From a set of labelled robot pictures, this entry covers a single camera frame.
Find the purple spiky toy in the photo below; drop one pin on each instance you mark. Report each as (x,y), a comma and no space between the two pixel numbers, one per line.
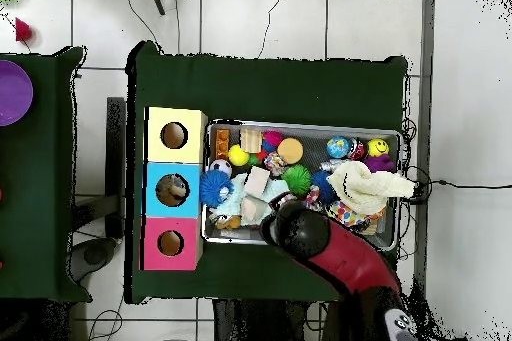
(378,163)

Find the dark green table cloth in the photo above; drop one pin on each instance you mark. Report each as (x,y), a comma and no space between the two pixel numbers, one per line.
(260,89)
(40,217)

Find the shallow clear mesh bin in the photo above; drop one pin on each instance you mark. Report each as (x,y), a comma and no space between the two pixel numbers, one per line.
(316,133)

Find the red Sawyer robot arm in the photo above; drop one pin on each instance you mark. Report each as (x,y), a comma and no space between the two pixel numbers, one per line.
(344,257)

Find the cream waffle cloth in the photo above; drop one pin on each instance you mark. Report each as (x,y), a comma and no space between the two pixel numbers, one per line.
(368,189)

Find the blue globe ball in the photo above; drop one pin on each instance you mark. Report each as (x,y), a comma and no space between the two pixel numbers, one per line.
(338,147)

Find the yellow smiley ball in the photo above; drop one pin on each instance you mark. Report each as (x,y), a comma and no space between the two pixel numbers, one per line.
(378,148)

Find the purple bowl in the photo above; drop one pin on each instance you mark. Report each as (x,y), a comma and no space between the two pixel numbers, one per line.
(12,93)

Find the small red floor toy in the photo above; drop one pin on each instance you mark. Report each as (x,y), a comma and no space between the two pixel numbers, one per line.
(22,31)

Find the mint green waffle cloth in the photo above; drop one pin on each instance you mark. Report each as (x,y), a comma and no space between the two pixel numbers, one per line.
(234,199)

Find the small soccer ball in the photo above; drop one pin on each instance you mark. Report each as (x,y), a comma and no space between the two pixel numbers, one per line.
(220,166)

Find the colourful polka dot cloth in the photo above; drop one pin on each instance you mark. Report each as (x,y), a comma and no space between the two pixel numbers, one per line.
(348,213)

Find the plain wooden cube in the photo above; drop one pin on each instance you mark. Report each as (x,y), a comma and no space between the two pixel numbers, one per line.
(256,181)

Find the yellow tennis ball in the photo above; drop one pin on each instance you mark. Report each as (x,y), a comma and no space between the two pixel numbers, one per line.
(238,156)

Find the large blue spiky ball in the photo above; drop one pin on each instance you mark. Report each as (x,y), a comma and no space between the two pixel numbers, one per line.
(216,188)

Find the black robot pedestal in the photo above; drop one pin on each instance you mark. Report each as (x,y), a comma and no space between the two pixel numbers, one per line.
(248,325)

